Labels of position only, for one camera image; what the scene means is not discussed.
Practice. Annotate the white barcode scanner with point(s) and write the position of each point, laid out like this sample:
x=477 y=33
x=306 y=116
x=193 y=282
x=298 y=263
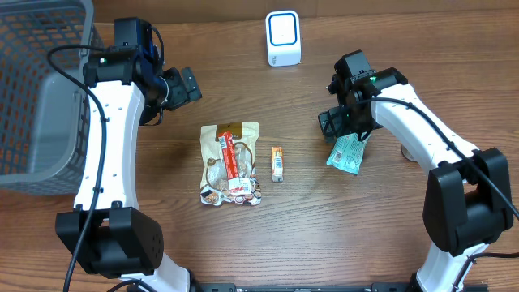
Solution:
x=283 y=38

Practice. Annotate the beige snack pouch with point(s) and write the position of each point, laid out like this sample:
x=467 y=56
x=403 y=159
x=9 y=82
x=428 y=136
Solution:
x=214 y=187

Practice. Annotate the grey plastic mesh basket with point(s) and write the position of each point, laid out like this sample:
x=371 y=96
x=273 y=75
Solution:
x=44 y=116

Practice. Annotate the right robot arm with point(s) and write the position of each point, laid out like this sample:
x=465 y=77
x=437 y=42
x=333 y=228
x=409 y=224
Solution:
x=468 y=201

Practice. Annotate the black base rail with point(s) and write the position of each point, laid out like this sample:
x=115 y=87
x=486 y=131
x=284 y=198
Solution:
x=300 y=288

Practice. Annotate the red snack stick packet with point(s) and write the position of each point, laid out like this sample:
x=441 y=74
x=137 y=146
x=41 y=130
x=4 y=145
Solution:
x=237 y=185

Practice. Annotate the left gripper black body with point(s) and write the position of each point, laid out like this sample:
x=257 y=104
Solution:
x=189 y=84

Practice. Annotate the green lid jar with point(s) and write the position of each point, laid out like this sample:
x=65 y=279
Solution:
x=406 y=154

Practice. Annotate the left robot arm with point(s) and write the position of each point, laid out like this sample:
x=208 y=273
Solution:
x=127 y=86

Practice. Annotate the teal wet wipes pack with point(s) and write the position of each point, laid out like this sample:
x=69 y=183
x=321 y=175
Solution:
x=347 y=154

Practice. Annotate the orange Kleenex tissue pack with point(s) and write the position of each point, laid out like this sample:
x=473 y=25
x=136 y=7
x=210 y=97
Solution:
x=277 y=159

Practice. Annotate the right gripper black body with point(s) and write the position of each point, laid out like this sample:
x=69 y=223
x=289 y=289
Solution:
x=328 y=123

